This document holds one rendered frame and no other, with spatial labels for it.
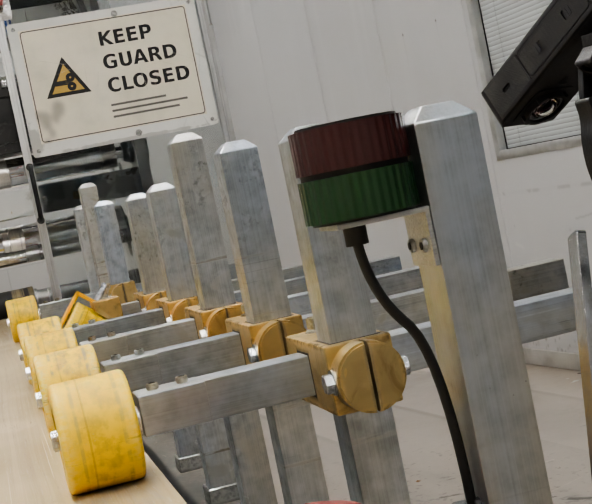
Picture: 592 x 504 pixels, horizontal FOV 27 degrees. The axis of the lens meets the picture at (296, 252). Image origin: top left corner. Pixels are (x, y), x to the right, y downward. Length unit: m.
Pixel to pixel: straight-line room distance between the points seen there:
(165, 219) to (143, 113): 1.57
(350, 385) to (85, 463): 0.19
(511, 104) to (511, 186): 5.33
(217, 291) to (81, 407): 0.51
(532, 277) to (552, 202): 4.49
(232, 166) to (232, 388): 0.27
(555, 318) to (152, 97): 2.28
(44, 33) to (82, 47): 0.10
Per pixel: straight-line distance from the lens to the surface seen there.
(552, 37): 0.68
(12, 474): 1.06
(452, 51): 6.33
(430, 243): 0.64
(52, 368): 1.13
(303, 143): 0.62
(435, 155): 0.64
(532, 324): 0.98
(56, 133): 3.15
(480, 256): 0.65
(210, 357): 1.16
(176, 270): 1.62
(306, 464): 1.15
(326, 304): 0.88
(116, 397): 0.88
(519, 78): 0.70
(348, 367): 0.86
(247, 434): 1.39
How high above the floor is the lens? 1.09
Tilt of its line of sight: 3 degrees down
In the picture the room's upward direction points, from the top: 12 degrees counter-clockwise
